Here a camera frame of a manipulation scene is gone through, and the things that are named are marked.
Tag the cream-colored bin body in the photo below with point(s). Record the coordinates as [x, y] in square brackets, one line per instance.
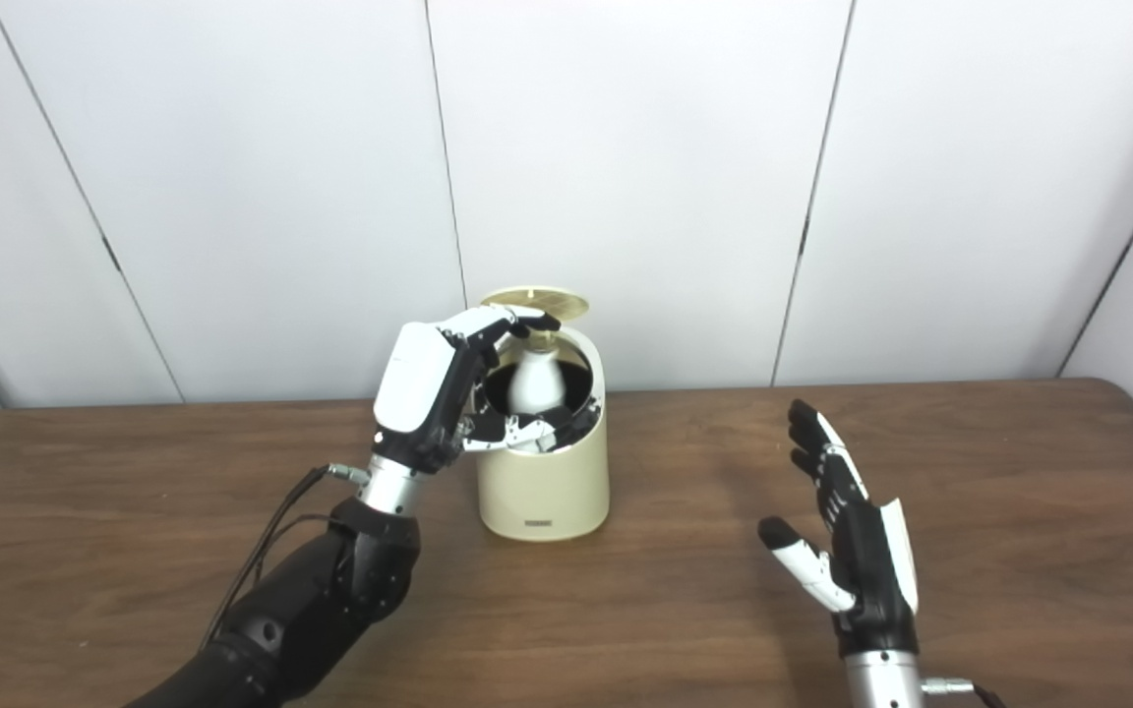
[542, 492]

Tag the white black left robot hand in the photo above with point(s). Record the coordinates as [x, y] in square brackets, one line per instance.
[419, 383]

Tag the cream round bin lid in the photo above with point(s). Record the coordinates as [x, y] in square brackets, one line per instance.
[537, 295]

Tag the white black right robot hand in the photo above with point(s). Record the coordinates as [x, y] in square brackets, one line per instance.
[871, 580]

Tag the small white plastic bottle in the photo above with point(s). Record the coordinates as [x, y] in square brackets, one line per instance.
[537, 383]

